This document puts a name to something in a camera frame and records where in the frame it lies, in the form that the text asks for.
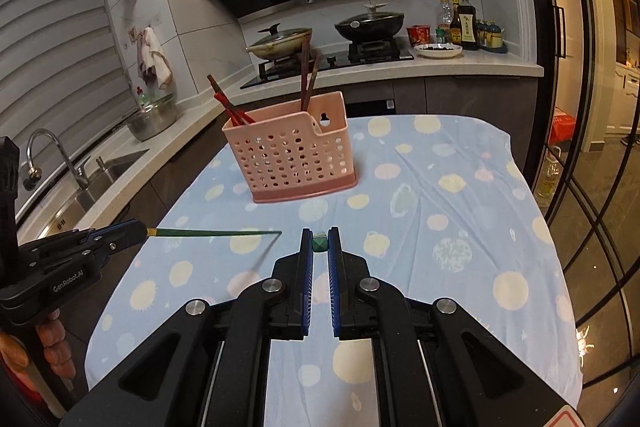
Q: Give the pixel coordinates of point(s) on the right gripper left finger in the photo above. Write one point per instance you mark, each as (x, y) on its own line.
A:
(306, 254)

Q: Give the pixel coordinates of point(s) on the yellow cap sauce bottle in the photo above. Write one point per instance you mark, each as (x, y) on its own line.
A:
(455, 25)

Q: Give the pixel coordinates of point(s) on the person's hand on handle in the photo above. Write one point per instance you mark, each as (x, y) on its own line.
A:
(56, 348)

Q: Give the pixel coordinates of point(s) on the short green chopstick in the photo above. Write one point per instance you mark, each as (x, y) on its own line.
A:
(156, 232)

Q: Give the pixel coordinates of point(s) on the green dish soap bottle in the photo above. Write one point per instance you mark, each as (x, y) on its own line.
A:
(142, 98)

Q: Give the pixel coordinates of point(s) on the small condiment jars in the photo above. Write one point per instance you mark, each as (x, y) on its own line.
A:
(490, 37)

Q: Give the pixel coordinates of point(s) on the red chopstick in holder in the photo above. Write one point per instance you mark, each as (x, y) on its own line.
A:
(216, 88)
(236, 115)

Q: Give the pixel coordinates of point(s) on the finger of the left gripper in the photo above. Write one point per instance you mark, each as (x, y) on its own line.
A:
(125, 244)
(129, 225)

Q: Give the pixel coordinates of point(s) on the beige wok with lid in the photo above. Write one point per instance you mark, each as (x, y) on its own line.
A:
(279, 43)

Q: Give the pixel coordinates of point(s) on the steel kitchen sink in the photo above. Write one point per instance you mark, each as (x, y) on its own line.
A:
(75, 208)

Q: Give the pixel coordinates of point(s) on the white plate on counter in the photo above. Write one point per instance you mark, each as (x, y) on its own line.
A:
(438, 51)

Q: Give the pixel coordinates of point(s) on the dark soy sauce bottle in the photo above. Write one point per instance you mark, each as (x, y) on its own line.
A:
(468, 21)

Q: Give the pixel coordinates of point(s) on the black wok with lid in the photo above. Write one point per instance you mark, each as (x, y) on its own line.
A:
(373, 25)

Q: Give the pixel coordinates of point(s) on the long green chopstick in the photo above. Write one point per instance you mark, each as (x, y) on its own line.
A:
(320, 243)

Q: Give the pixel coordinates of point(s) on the blue patterned tablecloth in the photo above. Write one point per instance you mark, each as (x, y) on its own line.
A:
(440, 209)

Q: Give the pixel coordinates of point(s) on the clear oil bottle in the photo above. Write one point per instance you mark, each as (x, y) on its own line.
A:
(444, 19)

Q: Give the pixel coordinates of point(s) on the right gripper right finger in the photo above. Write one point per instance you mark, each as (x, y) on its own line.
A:
(334, 253)

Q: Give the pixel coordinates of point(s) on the hanging white pink towels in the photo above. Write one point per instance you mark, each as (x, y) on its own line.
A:
(153, 66)

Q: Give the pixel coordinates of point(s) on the red instant noodle cup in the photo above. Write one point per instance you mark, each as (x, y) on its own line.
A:
(419, 34)

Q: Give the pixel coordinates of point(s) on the chrome faucet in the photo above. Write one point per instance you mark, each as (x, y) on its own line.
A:
(56, 154)

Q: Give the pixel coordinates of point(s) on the black gas stove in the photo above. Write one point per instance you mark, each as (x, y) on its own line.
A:
(374, 52)

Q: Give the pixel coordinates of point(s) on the brown chopstick in holder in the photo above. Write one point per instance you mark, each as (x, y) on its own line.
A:
(304, 61)
(311, 82)

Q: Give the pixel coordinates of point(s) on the pink perforated utensil holder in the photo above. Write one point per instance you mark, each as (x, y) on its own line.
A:
(286, 154)

